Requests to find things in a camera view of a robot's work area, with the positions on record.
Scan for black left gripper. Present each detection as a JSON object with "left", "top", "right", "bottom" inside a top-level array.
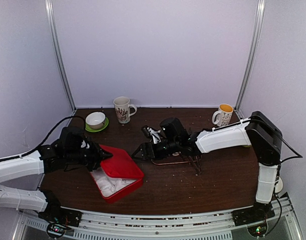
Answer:
[{"left": 65, "top": 139, "right": 113, "bottom": 172}]

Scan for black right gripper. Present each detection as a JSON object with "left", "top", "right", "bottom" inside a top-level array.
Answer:
[{"left": 132, "top": 138, "right": 179, "bottom": 162}]

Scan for red tin lid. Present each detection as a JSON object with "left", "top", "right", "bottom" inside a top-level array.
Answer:
[{"left": 100, "top": 145, "right": 144, "bottom": 179}]

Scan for metal serving tongs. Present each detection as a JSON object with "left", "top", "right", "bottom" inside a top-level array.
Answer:
[{"left": 180, "top": 154, "right": 202, "bottom": 175}]

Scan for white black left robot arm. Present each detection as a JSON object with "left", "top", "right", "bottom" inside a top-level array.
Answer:
[{"left": 0, "top": 126, "right": 113, "bottom": 223}]

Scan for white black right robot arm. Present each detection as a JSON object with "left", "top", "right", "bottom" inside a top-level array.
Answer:
[{"left": 131, "top": 111, "right": 282, "bottom": 225}]

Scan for green saucer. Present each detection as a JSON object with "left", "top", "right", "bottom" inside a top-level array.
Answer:
[{"left": 85, "top": 117, "right": 109, "bottom": 133}]

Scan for white paper liners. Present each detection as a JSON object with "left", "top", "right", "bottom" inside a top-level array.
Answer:
[{"left": 91, "top": 168, "right": 137, "bottom": 198}]

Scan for white ceramic bowl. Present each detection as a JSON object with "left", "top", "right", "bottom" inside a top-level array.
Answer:
[{"left": 86, "top": 112, "right": 106, "bottom": 130}]

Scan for red tin box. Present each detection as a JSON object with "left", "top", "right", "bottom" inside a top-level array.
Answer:
[{"left": 91, "top": 168, "right": 144, "bottom": 204}]

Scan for dark red lacquer tray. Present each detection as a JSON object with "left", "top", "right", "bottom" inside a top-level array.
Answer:
[{"left": 151, "top": 152, "right": 189, "bottom": 166}]

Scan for tall coral pattern mug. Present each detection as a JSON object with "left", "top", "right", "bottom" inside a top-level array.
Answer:
[{"left": 113, "top": 96, "right": 137, "bottom": 124}]

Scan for flower pattern mug yellow inside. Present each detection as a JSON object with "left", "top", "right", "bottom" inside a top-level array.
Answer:
[{"left": 212, "top": 103, "right": 234, "bottom": 127}]

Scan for white paper cup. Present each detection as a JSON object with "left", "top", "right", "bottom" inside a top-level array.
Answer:
[{"left": 275, "top": 177, "right": 283, "bottom": 194}]

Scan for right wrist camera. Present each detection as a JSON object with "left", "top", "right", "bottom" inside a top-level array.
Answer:
[{"left": 141, "top": 125, "right": 161, "bottom": 144}]

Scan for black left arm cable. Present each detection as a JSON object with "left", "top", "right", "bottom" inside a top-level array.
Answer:
[{"left": 17, "top": 116, "right": 86, "bottom": 158}]

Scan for aluminium front rail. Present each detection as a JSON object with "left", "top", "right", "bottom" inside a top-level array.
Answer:
[{"left": 16, "top": 192, "right": 300, "bottom": 240}]

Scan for aluminium left corner post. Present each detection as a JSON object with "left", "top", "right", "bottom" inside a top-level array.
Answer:
[{"left": 45, "top": 0, "right": 77, "bottom": 112}]

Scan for aluminium corner post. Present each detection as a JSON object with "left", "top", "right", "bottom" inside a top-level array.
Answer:
[
  {"left": 45, "top": 0, "right": 77, "bottom": 112},
  {"left": 235, "top": 0, "right": 266, "bottom": 116}
]

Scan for aluminium right corner post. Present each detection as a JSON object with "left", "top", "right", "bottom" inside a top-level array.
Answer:
[{"left": 235, "top": 0, "right": 266, "bottom": 116}]

